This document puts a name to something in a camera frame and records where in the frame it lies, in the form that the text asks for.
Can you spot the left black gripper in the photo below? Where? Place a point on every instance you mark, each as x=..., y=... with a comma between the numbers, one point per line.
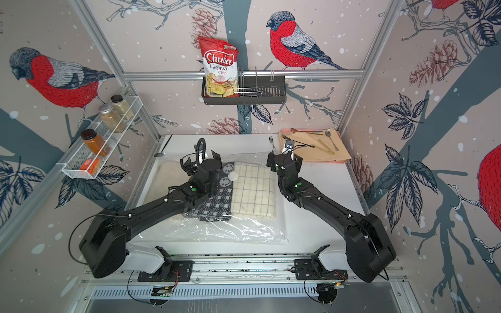
x=190, y=169

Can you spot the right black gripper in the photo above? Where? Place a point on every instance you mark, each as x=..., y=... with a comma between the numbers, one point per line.
x=273, y=159

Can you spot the white vacuum bag valve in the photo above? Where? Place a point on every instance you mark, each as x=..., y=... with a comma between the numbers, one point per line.
x=233, y=176

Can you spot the cream checked cloth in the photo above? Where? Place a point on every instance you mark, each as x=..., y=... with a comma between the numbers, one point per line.
x=253, y=193

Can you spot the clear plastic vacuum bag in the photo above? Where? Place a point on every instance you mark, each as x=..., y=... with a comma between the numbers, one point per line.
x=236, y=230

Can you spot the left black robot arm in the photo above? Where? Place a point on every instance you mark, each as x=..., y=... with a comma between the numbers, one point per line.
x=104, y=246

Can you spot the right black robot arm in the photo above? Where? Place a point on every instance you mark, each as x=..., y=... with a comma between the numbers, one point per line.
x=367, y=245

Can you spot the black white patterned scarf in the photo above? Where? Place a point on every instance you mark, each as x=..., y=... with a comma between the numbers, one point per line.
x=218, y=207

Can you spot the red Chuba chips bag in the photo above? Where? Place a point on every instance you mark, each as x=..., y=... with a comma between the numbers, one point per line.
x=219, y=59

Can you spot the beige folded cloth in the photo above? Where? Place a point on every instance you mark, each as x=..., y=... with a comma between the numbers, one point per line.
x=168, y=174

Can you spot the copper spoon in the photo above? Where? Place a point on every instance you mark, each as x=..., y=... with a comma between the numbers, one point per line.
x=313, y=132

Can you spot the black spoon at edge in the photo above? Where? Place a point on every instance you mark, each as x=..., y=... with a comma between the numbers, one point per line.
x=161, y=152

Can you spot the gold cutlery piece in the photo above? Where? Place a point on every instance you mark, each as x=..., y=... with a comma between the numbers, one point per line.
x=324, y=147

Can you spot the silver spoon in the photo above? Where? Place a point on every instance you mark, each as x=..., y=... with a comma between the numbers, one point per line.
x=328, y=134

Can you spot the tan spice jar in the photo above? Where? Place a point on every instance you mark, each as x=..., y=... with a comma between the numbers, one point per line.
x=111, y=119

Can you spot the pale green spice jar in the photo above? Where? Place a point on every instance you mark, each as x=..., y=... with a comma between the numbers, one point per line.
x=122, y=107

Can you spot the small orange box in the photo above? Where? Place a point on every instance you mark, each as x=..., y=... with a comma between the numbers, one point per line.
x=91, y=166

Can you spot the orange spice jar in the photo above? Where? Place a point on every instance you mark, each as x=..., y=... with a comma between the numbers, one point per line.
x=95, y=142

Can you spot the black handled spoon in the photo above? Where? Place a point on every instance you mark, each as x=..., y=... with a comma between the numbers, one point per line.
x=301, y=143

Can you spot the black wall basket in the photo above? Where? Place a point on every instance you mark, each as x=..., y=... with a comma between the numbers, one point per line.
x=253, y=90

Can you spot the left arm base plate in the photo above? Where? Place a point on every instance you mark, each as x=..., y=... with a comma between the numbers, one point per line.
x=172, y=271

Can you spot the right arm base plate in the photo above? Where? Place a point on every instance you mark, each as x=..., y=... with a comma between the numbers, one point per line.
x=308, y=269

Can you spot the clear acrylic wall shelf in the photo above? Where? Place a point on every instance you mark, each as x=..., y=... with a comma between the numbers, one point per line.
x=71, y=168

